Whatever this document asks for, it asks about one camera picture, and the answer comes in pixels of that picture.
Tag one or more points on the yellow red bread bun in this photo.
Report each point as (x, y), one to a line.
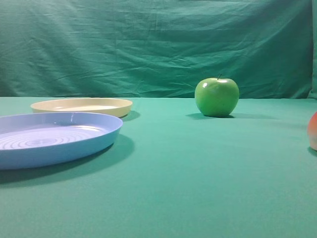
(312, 131)

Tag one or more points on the green apple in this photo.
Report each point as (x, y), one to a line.
(216, 97)

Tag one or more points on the blue plastic plate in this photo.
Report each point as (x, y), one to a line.
(43, 139)

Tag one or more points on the green tablecloth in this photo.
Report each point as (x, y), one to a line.
(173, 173)

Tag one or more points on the yellow plastic plate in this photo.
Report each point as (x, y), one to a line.
(109, 106)

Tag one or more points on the green cloth backdrop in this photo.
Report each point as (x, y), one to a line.
(157, 48)

